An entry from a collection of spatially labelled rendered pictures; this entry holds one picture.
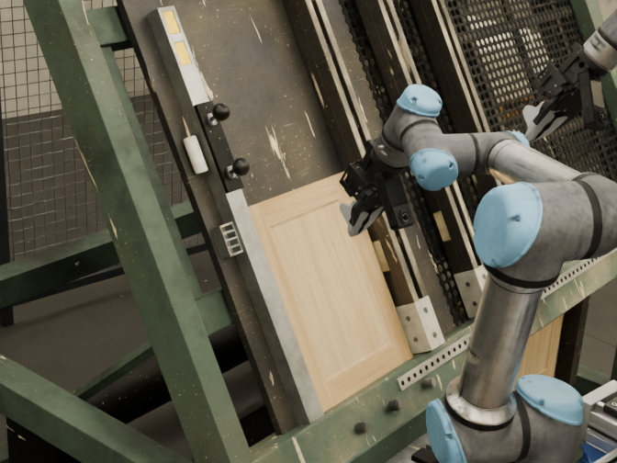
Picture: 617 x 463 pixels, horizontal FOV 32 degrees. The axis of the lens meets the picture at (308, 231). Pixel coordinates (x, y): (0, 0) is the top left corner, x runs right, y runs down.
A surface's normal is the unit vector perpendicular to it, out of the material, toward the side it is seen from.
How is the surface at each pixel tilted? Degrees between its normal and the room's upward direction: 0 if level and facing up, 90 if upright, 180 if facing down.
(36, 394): 0
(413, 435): 90
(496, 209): 84
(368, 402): 60
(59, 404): 0
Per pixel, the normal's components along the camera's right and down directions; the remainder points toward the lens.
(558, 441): 0.29, 0.38
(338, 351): 0.69, -0.22
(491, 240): -0.93, -0.04
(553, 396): 0.18, -0.92
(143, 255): -0.63, 0.26
